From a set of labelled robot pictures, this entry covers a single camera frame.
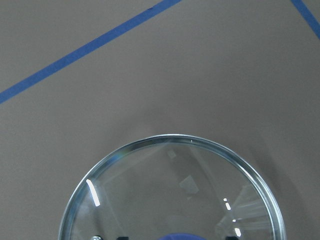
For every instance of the glass pot lid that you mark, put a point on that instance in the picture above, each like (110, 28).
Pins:
(172, 187)

